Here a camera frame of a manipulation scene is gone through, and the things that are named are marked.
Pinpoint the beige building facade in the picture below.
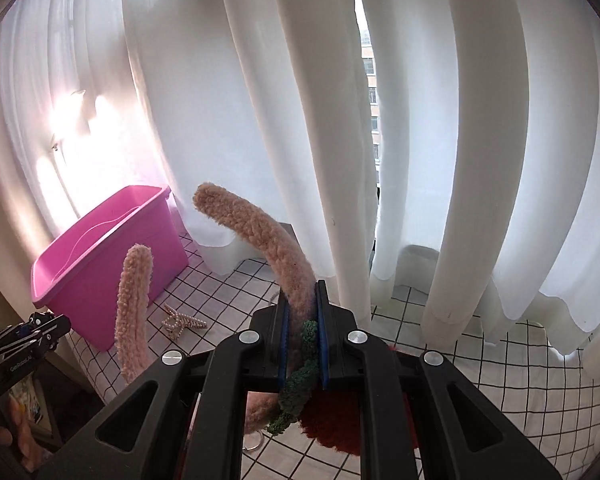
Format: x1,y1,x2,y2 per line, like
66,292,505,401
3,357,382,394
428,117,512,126
360,30,381,171

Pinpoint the pink plastic bin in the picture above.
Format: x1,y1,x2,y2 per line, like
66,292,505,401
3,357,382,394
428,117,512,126
30,185,189,352

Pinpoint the pink fuzzy strawberry headband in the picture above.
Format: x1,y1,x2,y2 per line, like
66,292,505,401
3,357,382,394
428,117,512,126
115,182,421,457

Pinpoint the white black grid tablecloth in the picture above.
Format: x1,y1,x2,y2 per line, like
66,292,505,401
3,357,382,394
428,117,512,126
62,232,600,480

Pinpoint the thick cream curtain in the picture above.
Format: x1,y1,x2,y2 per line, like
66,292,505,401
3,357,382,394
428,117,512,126
212,0,600,361

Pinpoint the large silver bangle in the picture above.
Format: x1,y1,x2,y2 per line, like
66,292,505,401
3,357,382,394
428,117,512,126
241,430,267,453

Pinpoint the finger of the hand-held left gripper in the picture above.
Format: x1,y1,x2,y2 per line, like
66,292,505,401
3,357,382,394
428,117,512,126
0,314,72,361
0,311,56,351

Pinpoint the sheer white curtain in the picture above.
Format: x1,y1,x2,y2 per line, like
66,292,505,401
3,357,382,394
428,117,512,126
0,0,331,276

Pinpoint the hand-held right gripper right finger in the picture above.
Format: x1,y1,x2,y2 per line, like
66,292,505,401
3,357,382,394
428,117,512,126
315,279,565,480

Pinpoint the pearl hair claw clip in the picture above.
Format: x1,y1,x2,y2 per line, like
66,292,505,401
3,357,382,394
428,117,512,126
161,303,208,339

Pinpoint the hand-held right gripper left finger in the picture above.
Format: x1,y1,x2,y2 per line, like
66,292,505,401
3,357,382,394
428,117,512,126
55,304,288,480

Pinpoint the person's left hand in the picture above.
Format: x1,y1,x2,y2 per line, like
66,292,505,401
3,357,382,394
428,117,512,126
0,410,48,473

